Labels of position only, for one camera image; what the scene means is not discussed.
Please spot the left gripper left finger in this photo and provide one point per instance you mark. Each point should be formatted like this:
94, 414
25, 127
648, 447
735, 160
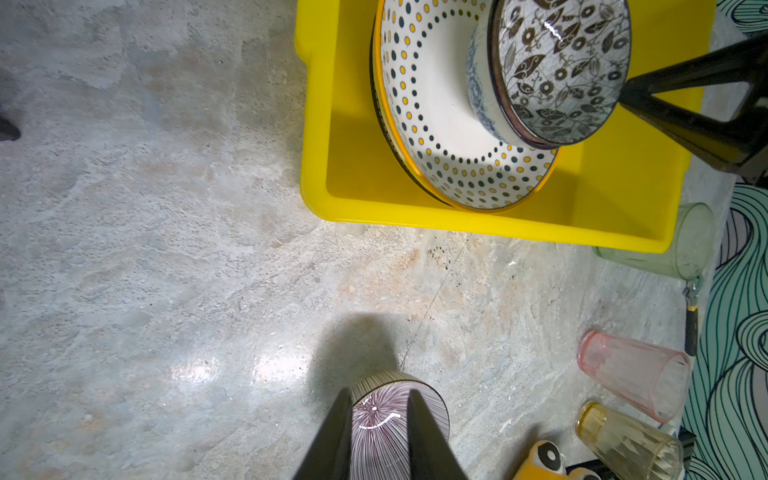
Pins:
329, 455

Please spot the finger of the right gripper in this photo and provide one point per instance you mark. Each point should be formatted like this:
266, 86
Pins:
736, 146
743, 62

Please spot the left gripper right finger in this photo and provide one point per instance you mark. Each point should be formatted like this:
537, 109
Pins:
430, 456

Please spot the brown striped bowl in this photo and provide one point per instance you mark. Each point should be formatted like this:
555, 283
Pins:
379, 436

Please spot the pink patterned bowl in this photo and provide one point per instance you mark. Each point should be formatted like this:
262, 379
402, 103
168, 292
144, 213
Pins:
562, 65

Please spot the pink transparent cup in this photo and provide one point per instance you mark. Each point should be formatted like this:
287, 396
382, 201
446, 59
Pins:
651, 378

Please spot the blue floral bowl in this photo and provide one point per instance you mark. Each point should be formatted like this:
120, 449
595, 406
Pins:
481, 87

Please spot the yellow rimmed dotted plate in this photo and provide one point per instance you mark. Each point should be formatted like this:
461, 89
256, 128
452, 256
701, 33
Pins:
421, 54

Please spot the geometric flower pattern plate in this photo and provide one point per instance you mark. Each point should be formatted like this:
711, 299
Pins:
381, 111

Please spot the yellow plastic bin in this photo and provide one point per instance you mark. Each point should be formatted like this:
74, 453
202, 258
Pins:
620, 189

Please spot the yellow plush toy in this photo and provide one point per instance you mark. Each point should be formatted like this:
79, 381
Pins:
544, 461

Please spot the amber transparent cup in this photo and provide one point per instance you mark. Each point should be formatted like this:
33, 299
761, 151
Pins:
628, 447

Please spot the black handled tool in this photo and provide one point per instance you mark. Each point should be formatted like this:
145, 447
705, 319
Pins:
691, 294

